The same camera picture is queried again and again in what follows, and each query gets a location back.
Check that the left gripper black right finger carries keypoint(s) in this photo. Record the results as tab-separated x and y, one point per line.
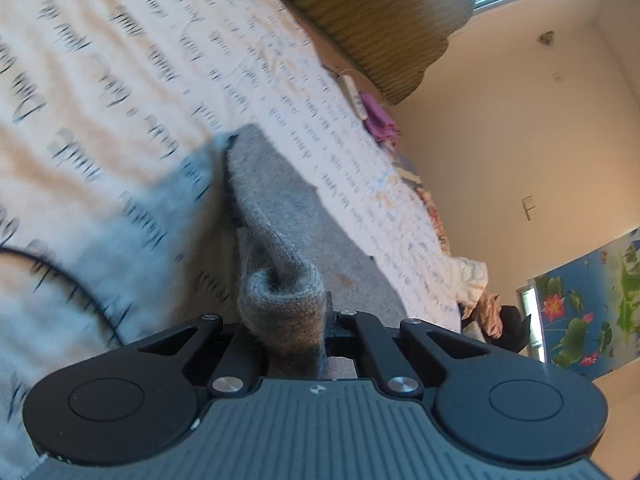
362	338

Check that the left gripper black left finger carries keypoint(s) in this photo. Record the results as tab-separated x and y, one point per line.
237	371

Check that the grey navy knitted sweater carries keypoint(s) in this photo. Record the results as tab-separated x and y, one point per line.
296	262

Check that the white puffy jacket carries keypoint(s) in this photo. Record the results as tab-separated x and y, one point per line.
469	280

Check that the red patterned cloth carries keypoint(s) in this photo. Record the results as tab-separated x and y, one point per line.
408	173

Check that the beige crumpled garment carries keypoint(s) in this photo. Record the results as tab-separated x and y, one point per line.
487	314

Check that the black garment on pile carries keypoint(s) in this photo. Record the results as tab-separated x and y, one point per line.
515	329

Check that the purple cloth by headboard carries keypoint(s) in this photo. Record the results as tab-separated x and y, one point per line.
378	122

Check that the white remote control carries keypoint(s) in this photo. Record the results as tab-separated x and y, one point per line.
353	95

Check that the olive green upholstered headboard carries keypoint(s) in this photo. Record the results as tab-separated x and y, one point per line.
393	42

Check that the white script-printed bed quilt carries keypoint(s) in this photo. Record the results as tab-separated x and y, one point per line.
115	115

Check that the white wall light switch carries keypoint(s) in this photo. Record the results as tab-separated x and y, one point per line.
529	207

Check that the lotus flower wall poster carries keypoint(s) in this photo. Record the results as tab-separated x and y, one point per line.
584	315

